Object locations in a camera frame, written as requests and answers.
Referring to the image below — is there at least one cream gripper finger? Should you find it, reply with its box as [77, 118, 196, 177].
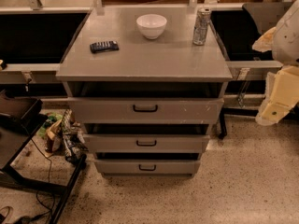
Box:
[255, 66, 299, 126]

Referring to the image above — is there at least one grey top drawer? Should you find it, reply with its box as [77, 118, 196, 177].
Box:
[68, 97, 223, 124]

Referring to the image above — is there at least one grey drawer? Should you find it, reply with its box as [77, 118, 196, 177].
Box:
[68, 97, 223, 124]
[84, 134, 209, 153]
[94, 160, 200, 175]

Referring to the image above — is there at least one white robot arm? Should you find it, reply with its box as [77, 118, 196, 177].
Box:
[252, 0, 299, 126]

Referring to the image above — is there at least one grey drawer cabinet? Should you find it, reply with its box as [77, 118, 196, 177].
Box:
[55, 5, 234, 180]

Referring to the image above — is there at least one grey middle drawer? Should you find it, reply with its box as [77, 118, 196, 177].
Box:
[84, 134, 209, 153]

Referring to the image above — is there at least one grey bottom drawer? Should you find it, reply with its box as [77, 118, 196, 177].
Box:
[94, 160, 200, 175]

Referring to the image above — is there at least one dark chair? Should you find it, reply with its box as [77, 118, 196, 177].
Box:
[242, 2, 292, 35]

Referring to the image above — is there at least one silver drink can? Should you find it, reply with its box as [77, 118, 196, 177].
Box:
[192, 8, 211, 46]

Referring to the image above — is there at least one white bowl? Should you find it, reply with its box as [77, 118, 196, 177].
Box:
[136, 14, 167, 39]

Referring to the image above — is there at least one dark blue snack bar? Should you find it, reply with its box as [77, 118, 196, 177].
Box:
[90, 41, 119, 53]

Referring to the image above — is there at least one pile of snack bags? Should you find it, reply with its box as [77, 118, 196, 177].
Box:
[38, 109, 88, 165]

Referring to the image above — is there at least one black side table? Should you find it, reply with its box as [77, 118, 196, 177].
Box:
[0, 90, 86, 224]

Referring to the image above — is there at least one black floor cable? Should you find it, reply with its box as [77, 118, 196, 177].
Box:
[18, 124, 58, 224]

